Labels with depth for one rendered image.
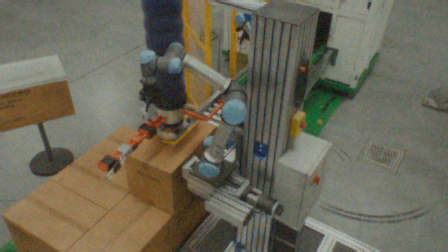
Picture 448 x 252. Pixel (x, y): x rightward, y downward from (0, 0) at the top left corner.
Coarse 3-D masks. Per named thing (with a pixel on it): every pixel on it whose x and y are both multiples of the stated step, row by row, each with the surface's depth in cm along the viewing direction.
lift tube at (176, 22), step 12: (144, 0) 218; (156, 0) 214; (168, 0) 215; (180, 0) 222; (144, 12) 223; (156, 12) 218; (168, 12) 220; (180, 12) 226; (144, 24) 228; (156, 24) 222; (168, 24) 223; (180, 24) 229; (168, 36) 228; (180, 36) 234; (156, 48) 232
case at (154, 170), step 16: (208, 128) 296; (144, 144) 279; (160, 144) 280; (192, 144) 280; (128, 160) 273; (144, 160) 266; (160, 160) 267; (176, 160) 267; (128, 176) 284; (144, 176) 274; (160, 176) 264; (176, 176) 265; (144, 192) 284; (160, 192) 274; (176, 192) 273; (176, 208) 281
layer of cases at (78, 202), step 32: (128, 128) 357; (96, 160) 323; (32, 192) 295; (64, 192) 295; (96, 192) 296; (128, 192) 297; (32, 224) 272; (64, 224) 272; (96, 224) 273; (128, 224) 273; (160, 224) 274; (192, 224) 318
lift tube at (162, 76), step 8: (160, 72) 242; (184, 72) 253; (160, 80) 246; (168, 80) 246; (176, 80) 247; (160, 88) 250; (168, 88) 249; (176, 88) 252; (184, 88) 258; (168, 96) 252; (176, 96) 254; (184, 104) 264
